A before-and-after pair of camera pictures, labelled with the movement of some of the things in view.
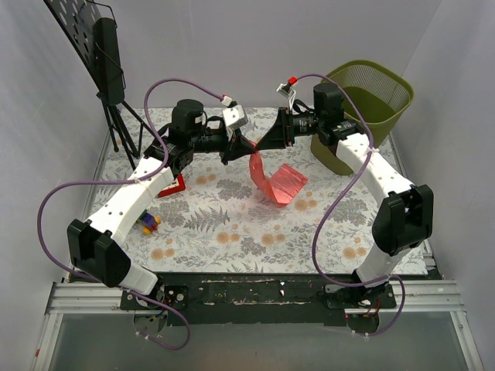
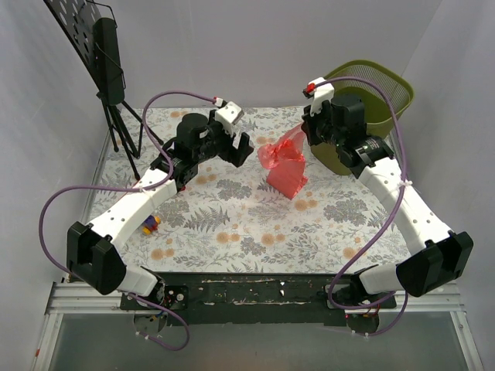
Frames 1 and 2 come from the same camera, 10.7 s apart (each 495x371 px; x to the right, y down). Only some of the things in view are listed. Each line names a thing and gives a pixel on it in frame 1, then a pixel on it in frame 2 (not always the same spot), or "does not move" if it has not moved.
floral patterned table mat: [226, 224] does not move
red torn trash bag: [282, 186] to [285, 161]
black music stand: [97, 39] does not move
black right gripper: [288, 127] to [312, 129]
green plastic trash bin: [370, 91] does not move
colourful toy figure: [148, 221] does not move
